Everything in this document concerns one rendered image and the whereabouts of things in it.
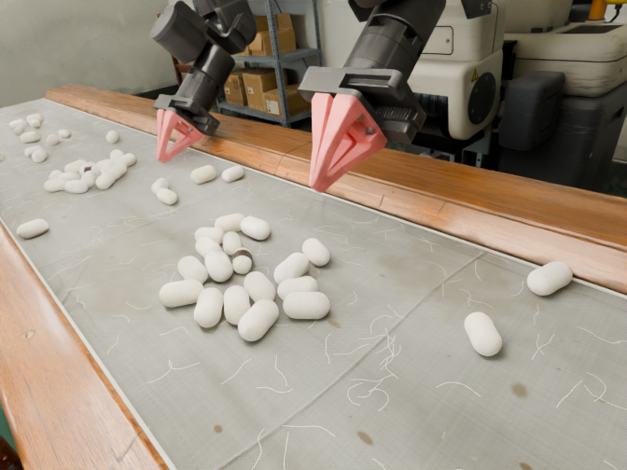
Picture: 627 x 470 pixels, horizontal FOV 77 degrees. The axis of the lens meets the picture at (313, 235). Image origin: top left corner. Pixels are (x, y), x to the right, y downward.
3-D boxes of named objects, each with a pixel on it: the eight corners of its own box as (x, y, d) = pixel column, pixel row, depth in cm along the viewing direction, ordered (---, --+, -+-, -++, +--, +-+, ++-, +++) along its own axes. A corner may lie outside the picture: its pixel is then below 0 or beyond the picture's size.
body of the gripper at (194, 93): (185, 108, 58) (208, 66, 59) (153, 103, 65) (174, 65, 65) (216, 132, 63) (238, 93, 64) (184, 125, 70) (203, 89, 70)
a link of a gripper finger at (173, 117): (148, 153, 59) (178, 100, 60) (129, 145, 63) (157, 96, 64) (184, 173, 64) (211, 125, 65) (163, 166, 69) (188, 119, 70)
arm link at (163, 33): (259, 22, 64) (230, 34, 70) (203, -38, 56) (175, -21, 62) (229, 84, 62) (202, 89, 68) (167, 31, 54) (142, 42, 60)
